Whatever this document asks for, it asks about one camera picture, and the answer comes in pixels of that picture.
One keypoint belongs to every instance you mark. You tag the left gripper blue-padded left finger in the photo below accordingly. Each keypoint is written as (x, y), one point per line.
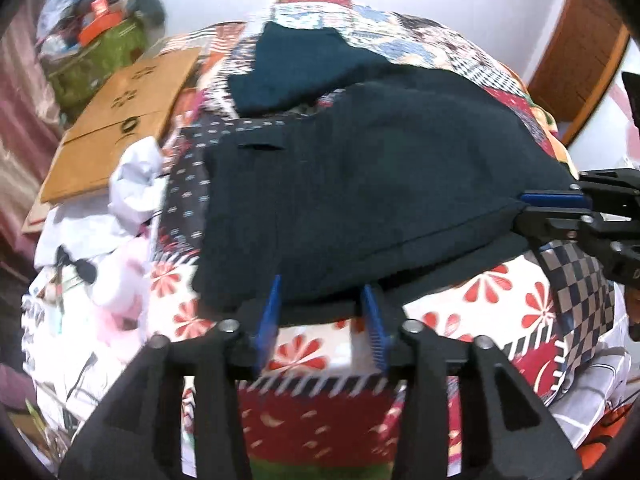
(135, 432)

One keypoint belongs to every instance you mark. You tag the pink satin curtain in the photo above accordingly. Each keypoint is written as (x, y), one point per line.
(30, 131)

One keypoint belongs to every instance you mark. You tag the green fabric storage bag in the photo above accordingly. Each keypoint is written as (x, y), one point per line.
(76, 78)

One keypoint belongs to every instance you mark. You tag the wooden lap desk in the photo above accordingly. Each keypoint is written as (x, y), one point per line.
(135, 102)

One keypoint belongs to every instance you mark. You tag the white crumpled cloth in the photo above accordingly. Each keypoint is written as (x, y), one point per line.
(135, 188)

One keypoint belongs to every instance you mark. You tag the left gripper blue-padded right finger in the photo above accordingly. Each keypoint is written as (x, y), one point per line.
(506, 431)

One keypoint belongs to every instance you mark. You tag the black pants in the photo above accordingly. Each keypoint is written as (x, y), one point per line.
(413, 179)

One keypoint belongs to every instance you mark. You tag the wooden door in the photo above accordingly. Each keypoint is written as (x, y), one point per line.
(584, 52)

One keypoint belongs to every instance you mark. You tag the colourful patchwork bedspread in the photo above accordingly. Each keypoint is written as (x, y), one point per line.
(322, 410)

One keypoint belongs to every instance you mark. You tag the orange box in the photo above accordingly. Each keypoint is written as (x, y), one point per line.
(98, 26)

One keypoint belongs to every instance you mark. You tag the folded dark teal garment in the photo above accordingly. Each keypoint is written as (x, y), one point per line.
(294, 66)

